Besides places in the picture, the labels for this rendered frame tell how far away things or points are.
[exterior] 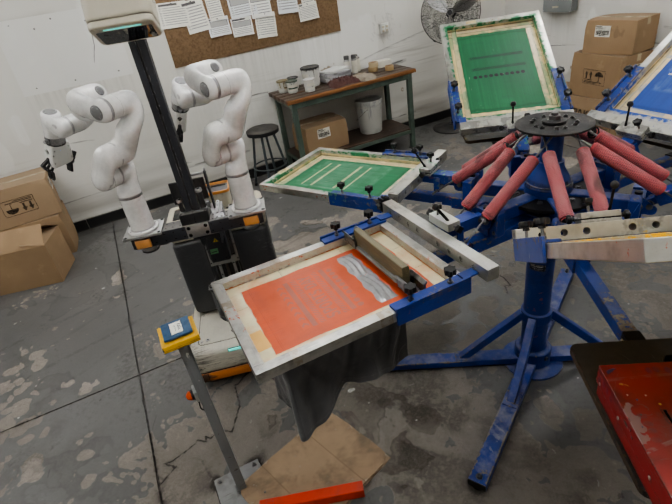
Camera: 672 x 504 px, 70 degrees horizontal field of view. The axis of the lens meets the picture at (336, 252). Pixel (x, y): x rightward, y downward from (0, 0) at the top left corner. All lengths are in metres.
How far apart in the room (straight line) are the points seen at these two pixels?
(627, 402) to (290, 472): 1.61
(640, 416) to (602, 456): 1.33
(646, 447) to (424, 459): 1.40
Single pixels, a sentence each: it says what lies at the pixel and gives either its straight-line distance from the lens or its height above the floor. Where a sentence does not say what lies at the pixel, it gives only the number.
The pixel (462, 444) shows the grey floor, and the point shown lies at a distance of 2.46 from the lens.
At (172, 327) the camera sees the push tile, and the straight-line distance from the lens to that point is 1.80.
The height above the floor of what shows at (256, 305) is 0.95.
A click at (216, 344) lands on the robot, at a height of 0.28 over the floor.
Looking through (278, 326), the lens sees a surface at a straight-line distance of 1.66.
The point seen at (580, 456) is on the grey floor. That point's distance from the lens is 2.51.
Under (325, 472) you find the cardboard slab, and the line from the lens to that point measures 2.39.
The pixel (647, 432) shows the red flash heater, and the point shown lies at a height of 1.10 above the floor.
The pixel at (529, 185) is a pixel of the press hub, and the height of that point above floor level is 1.06.
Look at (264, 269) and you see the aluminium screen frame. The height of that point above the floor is 0.98.
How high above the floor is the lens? 1.98
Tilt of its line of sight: 31 degrees down
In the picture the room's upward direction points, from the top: 10 degrees counter-clockwise
